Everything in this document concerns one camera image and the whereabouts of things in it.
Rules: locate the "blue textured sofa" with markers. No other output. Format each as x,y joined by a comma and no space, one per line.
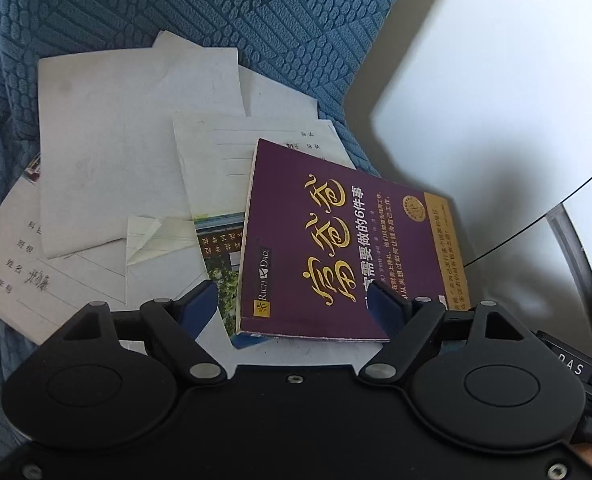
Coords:
276,10

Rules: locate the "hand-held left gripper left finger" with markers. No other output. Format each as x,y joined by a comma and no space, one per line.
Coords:
200,305

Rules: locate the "white notebook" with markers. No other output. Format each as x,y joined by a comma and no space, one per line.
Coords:
276,95
125,135

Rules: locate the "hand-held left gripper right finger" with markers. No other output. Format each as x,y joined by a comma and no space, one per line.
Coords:
386,310

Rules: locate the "folded cream paper scrap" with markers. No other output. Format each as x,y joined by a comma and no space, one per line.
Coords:
155,240

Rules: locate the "purple book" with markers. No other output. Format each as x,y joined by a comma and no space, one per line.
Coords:
336,240

